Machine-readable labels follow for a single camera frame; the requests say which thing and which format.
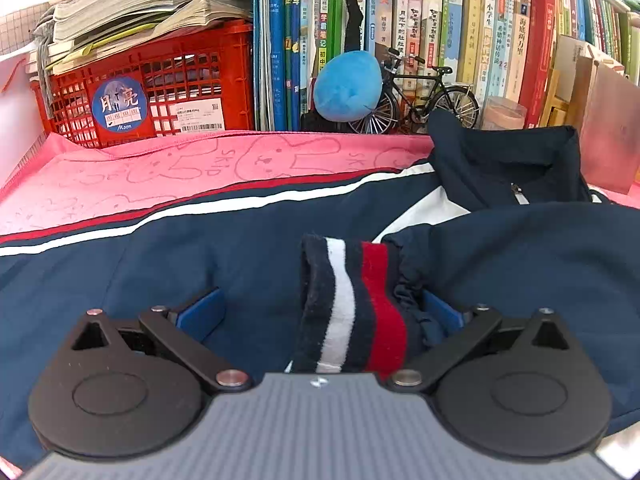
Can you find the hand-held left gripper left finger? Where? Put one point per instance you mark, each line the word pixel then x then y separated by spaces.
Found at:
pixel 202 311

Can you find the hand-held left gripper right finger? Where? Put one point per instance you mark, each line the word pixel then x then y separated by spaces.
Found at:
pixel 445 315

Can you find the navy striped zip jacket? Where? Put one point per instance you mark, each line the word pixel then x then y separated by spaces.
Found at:
pixel 225 250

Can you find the pink printed towel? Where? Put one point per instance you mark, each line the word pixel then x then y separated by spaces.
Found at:
pixel 165 170

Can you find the translucent plastic container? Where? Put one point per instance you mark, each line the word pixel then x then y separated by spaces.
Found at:
pixel 505 112

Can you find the black model bicycle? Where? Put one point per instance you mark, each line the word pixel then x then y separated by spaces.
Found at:
pixel 440 92

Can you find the red plastic crate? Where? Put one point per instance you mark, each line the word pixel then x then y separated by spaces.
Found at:
pixel 200 75

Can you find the blue plush ball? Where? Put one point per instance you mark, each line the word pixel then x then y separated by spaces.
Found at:
pixel 345 85

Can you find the row of books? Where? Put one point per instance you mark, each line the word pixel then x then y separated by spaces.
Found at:
pixel 470 40

